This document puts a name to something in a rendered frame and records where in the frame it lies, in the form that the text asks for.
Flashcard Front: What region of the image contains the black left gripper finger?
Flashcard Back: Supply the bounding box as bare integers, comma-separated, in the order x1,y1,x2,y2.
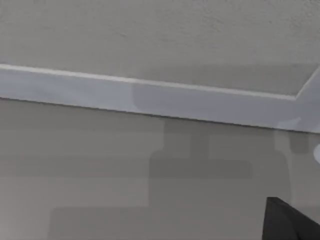
261,196,320,240

